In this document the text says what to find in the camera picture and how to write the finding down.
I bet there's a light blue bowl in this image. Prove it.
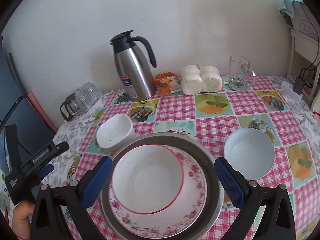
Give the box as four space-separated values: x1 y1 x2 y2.
223 128 275 180

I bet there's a small white cup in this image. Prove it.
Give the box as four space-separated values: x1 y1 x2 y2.
96 114 136 153

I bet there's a floral rimmed white plate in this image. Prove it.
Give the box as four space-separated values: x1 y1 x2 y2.
108 145 207 239

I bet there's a red patterned white bowl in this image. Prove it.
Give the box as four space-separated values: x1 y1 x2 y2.
111 144 184 215

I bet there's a left hand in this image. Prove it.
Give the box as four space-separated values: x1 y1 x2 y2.
12 200 35 240

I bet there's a pink chair back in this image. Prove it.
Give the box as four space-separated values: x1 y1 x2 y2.
26 91 58 133

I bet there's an upturned drinking glass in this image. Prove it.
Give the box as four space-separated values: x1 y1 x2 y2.
81 82 101 105
76 93 93 113

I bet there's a white round tray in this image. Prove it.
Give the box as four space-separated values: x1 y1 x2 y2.
60 90 103 122

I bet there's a checkered fruit tablecloth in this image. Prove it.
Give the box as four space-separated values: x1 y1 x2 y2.
41 74 320 240

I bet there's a stainless steel thermos jug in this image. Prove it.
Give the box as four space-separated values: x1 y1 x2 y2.
110 30 157 102

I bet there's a white power strip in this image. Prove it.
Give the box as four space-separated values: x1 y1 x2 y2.
280 81 303 103

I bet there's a black power adapter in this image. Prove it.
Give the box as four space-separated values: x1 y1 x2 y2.
293 76 305 95

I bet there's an orange snack packet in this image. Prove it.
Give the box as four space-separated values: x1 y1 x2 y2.
155 72 181 96

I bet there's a clear glass mug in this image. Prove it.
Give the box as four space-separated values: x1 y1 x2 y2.
228 55 257 91

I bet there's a bag of white buns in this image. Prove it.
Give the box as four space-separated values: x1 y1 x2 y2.
180 65 223 95

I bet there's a white cutout shelf unit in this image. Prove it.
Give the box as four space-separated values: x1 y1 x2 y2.
287 29 319 106

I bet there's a grey paper bag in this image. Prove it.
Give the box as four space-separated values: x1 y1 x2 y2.
292 1 319 41

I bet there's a teal cloth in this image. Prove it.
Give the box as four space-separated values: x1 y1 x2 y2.
278 0 294 29

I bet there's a glass teapot black handle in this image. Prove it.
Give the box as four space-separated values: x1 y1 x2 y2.
60 93 81 121

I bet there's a black cable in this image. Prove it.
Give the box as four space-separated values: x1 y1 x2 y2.
298 4 320 79

